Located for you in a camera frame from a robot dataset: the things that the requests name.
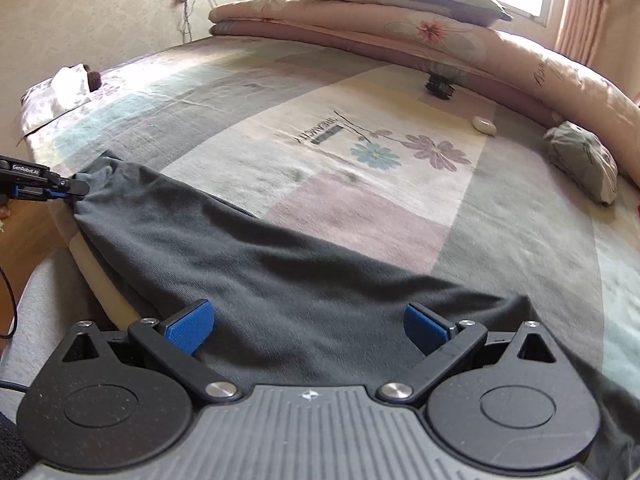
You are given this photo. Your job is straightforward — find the dark grey trousers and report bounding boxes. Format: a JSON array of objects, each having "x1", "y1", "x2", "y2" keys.
[{"x1": 62, "y1": 148, "x2": 640, "y2": 480}]

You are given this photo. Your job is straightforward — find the white cloth on bed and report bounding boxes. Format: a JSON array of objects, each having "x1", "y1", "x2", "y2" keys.
[{"x1": 20, "y1": 64, "x2": 90, "y2": 134}]

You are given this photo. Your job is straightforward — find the person grey trouser legs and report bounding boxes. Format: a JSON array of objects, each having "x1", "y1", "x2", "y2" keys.
[{"x1": 1, "y1": 248, "x2": 114, "y2": 386}]

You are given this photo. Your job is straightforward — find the dark brown small object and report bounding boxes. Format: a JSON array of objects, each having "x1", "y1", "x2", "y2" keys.
[{"x1": 87, "y1": 70, "x2": 102, "y2": 92}]

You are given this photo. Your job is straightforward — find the striped pastel bed sheet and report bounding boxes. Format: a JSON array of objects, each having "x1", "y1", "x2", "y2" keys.
[{"x1": 26, "y1": 37, "x2": 639, "y2": 392}]

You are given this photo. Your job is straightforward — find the white earbuds case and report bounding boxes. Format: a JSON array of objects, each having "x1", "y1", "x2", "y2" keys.
[{"x1": 472, "y1": 116, "x2": 497, "y2": 136}]

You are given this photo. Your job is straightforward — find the bundled grey white cloth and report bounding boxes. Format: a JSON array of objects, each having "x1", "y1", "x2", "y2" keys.
[{"x1": 542, "y1": 122, "x2": 618, "y2": 206}]

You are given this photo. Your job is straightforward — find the black hair claw clip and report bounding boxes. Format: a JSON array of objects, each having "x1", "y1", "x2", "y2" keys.
[{"x1": 425, "y1": 74, "x2": 454, "y2": 101}]

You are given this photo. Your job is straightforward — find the folded floral pink quilt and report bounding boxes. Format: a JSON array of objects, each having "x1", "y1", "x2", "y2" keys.
[{"x1": 209, "y1": 0, "x2": 639, "y2": 180}]

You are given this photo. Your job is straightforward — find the pink right curtain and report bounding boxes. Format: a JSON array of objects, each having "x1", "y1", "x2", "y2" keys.
[{"x1": 554, "y1": 0, "x2": 611, "y2": 66}]

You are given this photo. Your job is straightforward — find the black cable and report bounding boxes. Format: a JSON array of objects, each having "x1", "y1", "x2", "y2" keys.
[{"x1": 0, "y1": 263, "x2": 19, "y2": 340}]

